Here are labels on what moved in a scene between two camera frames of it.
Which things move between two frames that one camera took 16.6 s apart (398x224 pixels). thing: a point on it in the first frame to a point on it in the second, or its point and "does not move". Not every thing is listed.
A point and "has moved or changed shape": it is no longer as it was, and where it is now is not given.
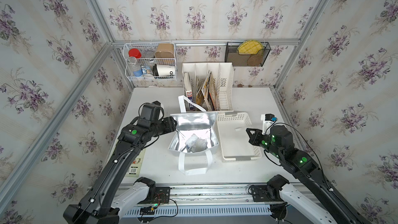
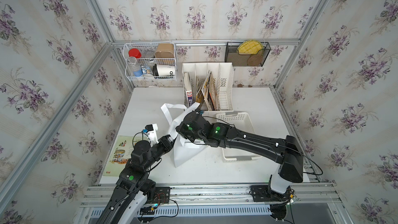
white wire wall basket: (151, 61) does not move
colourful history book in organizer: (212, 97) does not move
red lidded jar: (134, 52) does not move
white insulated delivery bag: (194, 139) has moved or changed shape
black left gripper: (170, 125) to (165, 145)
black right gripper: (254, 137) to (180, 128)
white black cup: (164, 70) does not move
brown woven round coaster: (255, 60) does not move
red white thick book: (188, 89) does not move
